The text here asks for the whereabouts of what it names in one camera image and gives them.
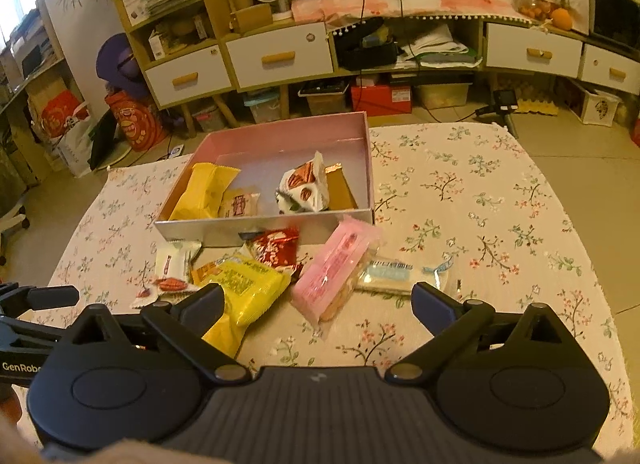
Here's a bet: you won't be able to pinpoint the tall wooden shelf cabinet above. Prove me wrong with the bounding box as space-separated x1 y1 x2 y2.
113 0 239 134

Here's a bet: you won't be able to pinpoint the purple plush toy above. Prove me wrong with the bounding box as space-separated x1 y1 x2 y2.
96 33 150 98

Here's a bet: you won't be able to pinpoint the white pecan snack pack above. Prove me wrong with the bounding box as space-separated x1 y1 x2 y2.
131 240 202 309

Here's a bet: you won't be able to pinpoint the black tripod camera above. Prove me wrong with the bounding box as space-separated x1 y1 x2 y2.
472 90 518 138

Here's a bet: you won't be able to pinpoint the long yellow snack pack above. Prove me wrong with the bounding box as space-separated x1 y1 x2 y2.
169 162 241 221

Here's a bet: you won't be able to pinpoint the red cardboard box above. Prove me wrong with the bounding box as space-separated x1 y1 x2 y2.
350 85 412 117

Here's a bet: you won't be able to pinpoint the white red nut pack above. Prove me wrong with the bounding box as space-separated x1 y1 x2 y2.
276 151 329 215

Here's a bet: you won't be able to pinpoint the orange printed bag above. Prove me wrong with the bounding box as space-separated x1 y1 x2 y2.
104 91 166 152

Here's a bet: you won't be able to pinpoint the clear blue label pack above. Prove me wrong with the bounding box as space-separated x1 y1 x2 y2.
355 257 452 296

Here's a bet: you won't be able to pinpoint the oranges in glass bowl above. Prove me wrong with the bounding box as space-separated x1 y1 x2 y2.
512 0 574 31

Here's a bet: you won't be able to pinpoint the small gold snack pack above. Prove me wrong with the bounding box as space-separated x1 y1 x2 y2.
326 163 358 211

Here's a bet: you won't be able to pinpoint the pink snack pack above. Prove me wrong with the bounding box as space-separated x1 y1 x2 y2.
291 216 383 329

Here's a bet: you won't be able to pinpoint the clear brown biscuit pack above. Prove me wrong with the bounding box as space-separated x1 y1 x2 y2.
218 187 260 218

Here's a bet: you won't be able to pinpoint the pink cloth runner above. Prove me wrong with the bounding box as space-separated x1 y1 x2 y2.
292 0 523 27

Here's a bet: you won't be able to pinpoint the long wooden tv stand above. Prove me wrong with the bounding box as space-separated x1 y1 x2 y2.
326 0 640 95

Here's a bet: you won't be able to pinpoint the pink cardboard box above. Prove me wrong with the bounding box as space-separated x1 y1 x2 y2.
153 111 377 249

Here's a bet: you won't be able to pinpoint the red white candy pack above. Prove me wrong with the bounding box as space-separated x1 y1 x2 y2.
247 227 299 273

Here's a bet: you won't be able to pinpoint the black power cable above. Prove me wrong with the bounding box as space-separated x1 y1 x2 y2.
354 0 494 124

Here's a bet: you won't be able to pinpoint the yellow crinkled snack bag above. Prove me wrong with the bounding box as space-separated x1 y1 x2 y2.
192 255 291 358

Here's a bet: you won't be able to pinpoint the wooden drawer cabinet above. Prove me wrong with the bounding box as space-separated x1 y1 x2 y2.
226 0 333 119

